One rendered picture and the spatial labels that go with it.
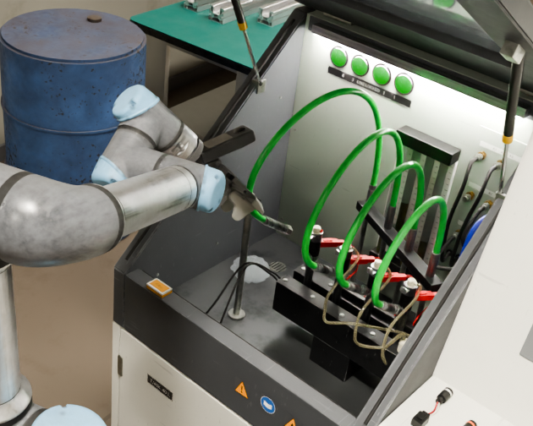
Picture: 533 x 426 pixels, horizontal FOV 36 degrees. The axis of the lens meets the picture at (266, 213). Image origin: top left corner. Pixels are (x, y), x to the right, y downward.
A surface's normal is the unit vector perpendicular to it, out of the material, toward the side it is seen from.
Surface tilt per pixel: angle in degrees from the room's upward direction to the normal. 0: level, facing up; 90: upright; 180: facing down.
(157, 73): 90
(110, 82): 90
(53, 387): 0
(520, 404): 76
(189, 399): 90
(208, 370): 90
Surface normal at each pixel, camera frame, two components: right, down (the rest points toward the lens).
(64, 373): 0.11, -0.84
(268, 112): 0.75, 0.43
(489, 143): -0.66, 0.34
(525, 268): -0.61, 0.14
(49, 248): 0.40, 0.54
